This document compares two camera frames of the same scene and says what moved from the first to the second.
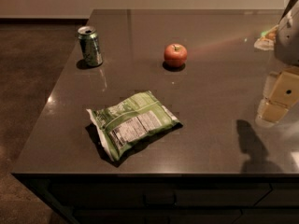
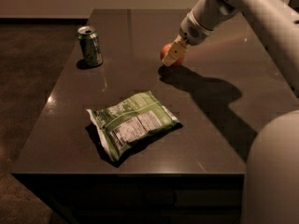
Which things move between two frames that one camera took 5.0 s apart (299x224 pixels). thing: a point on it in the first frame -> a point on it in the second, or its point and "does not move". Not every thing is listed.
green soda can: x=91 y=45 does not move
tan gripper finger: x=281 y=91 -> x=193 y=34
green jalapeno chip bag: x=127 y=122 does not move
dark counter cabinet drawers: x=166 y=198 does not move
